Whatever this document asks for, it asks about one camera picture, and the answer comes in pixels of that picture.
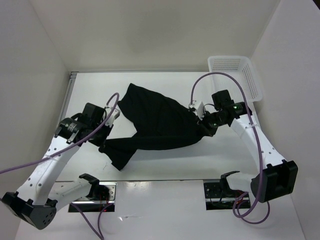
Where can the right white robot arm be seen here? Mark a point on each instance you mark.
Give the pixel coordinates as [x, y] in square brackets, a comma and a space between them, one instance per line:
[276, 176]

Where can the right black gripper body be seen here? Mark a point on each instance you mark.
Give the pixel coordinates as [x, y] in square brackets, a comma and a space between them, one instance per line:
[210, 122]

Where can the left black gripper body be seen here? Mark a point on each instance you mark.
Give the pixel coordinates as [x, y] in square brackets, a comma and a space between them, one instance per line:
[99, 139]

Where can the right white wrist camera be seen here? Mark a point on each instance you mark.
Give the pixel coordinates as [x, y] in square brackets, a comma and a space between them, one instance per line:
[198, 108]

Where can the white perforated plastic basket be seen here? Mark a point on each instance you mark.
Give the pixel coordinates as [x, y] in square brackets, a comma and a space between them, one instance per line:
[240, 68]

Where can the black shorts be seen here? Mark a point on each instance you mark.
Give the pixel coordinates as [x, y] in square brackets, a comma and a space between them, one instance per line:
[161, 123]

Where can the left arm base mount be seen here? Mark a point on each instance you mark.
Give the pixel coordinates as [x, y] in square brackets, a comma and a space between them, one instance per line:
[106, 198]

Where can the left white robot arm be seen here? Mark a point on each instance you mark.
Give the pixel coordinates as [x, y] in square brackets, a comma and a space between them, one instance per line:
[35, 201]

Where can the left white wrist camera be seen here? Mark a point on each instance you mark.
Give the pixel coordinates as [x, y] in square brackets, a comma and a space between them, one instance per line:
[110, 116]

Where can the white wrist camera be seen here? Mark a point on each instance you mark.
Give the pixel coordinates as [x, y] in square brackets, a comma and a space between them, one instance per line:
[110, 116]
[198, 108]

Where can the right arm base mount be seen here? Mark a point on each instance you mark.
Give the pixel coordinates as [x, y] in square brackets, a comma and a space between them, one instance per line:
[216, 198]

